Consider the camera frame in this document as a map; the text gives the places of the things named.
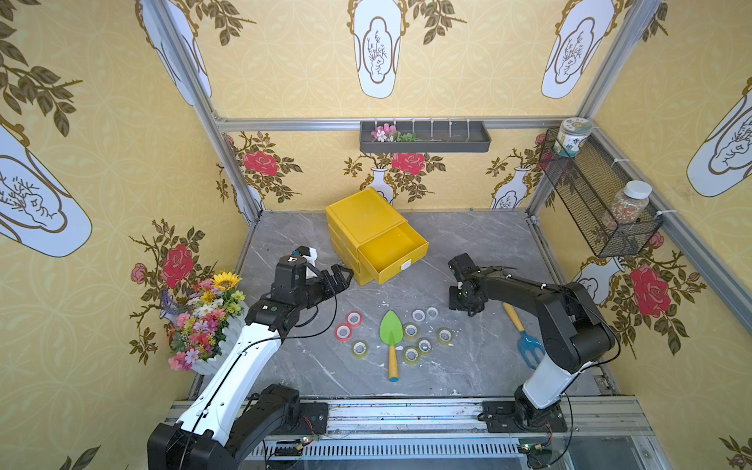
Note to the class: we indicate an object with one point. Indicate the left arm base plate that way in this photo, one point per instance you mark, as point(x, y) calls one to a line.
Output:
point(312, 421)

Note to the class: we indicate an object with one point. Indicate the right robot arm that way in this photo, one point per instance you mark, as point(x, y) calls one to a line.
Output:
point(575, 335)

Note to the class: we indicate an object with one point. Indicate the green trowel yellow handle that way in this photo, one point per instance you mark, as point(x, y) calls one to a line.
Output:
point(391, 334)

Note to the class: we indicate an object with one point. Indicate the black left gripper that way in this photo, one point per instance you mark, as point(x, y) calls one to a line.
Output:
point(329, 282)

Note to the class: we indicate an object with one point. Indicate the red tape roll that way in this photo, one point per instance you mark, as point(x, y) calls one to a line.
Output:
point(354, 319)
point(343, 332)

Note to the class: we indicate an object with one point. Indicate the blue hand rake yellow handle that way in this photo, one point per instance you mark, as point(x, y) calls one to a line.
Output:
point(530, 348)

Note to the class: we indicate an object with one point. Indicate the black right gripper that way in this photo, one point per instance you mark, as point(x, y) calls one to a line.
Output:
point(464, 288)

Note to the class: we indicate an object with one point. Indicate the grey wall shelf tray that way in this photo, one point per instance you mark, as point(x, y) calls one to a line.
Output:
point(435, 136)

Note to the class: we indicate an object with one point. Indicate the yellow plastic drawer cabinet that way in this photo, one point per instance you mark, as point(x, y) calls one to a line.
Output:
point(356, 220)

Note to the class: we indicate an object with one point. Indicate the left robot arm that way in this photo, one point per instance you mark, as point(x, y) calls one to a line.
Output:
point(218, 431)

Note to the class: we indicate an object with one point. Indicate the aluminium front rail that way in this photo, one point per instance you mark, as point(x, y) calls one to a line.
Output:
point(604, 433)

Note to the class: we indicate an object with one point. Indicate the patterned jar green lid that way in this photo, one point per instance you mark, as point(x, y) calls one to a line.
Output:
point(571, 136)

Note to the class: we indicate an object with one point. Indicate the yellow tape roll bottom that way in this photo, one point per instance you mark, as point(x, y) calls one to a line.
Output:
point(411, 355)

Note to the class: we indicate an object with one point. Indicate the small pink flowers on shelf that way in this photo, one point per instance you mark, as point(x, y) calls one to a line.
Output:
point(390, 133)

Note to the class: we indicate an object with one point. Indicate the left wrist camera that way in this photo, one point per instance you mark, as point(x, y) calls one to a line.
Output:
point(291, 272)

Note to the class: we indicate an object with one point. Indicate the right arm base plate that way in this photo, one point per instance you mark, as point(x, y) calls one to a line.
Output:
point(515, 416)

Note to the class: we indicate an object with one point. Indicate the clear jar white lid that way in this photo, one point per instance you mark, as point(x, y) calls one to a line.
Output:
point(627, 204)

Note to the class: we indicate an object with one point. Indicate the red tape roll upper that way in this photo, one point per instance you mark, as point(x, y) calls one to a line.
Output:
point(354, 319)

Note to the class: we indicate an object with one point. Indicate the colourful artificial flower bouquet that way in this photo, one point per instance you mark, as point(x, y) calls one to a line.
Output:
point(195, 326)

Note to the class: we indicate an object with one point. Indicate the red tape roll lower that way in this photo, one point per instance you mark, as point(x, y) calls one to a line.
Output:
point(343, 332)

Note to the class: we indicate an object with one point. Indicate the black wire wall basket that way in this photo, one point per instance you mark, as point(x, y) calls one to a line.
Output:
point(588, 184)

